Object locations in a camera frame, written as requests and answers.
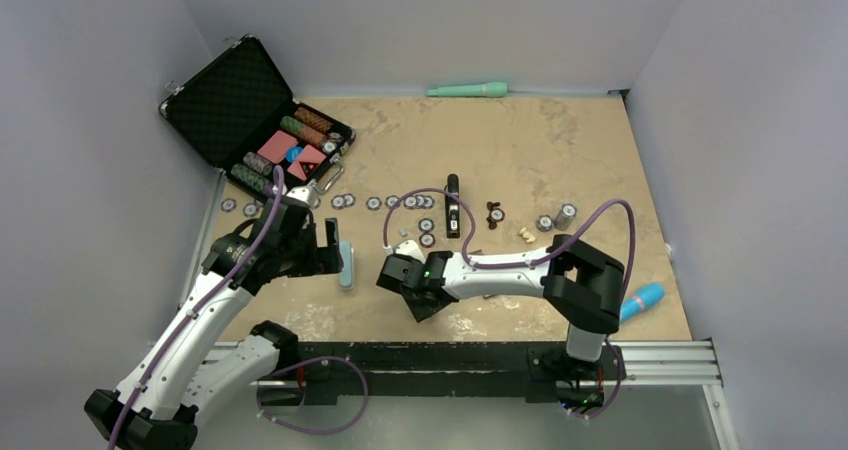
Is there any black stapler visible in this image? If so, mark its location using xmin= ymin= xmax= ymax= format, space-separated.
xmin=444 ymin=173 xmax=461 ymax=239

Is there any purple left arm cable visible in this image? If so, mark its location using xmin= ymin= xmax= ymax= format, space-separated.
xmin=105 ymin=164 xmax=286 ymax=450

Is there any green marker pen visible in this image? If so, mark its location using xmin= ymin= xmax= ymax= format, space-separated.
xmin=426 ymin=82 xmax=509 ymax=98

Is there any small cream object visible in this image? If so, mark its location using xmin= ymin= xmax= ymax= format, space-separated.
xmin=518 ymin=227 xmax=536 ymax=244

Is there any poker chip on table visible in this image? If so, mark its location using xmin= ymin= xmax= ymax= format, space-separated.
xmin=418 ymin=218 xmax=435 ymax=233

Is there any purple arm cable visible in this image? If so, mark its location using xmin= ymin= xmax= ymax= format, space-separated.
xmin=105 ymin=164 xmax=286 ymax=450
xmin=382 ymin=187 xmax=637 ymax=422

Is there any brown chip stack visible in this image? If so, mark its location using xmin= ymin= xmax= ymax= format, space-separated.
xmin=486 ymin=201 xmax=505 ymax=230

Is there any black poker chip case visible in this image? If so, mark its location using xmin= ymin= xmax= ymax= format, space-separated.
xmin=159 ymin=35 xmax=356 ymax=197

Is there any poker chip stack upright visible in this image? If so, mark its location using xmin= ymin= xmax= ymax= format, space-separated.
xmin=553 ymin=203 xmax=577 ymax=231

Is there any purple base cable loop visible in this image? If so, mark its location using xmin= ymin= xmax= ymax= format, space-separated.
xmin=255 ymin=354 xmax=371 ymax=436

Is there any blue dealer button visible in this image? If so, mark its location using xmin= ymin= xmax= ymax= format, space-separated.
xmin=285 ymin=146 xmax=303 ymax=163

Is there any poker chip lower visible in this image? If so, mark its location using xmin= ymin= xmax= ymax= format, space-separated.
xmin=419 ymin=232 xmax=436 ymax=248

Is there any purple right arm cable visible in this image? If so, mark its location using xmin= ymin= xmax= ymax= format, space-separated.
xmin=382 ymin=187 xmax=637 ymax=422

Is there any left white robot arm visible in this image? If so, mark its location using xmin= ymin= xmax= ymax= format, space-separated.
xmin=84 ymin=197 xmax=342 ymax=449

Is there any blue marker pen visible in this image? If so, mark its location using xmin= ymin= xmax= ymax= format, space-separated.
xmin=620 ymin=282 xmax=665 ymax=323

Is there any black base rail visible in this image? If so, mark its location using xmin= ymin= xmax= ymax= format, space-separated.
xmin=260 ymin=341 xmax=626 ymax=411

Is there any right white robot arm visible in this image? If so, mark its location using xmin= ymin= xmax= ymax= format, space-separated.
xmin=376 ymin=234 xmax=631 ymax=377

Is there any red card deck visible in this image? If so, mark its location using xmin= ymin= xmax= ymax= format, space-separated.
xmin=257 ymin=130 xmax=298 ymax=164
xmin=286 ymin=145 xmax=326 ymax=182

